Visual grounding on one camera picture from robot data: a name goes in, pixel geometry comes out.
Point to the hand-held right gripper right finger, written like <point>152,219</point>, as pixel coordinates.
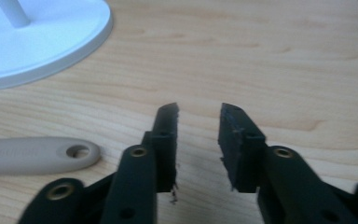
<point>245,155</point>

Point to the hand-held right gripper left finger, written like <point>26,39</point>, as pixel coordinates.
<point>164,146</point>

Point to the white round stand base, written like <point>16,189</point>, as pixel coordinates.
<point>37,37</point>

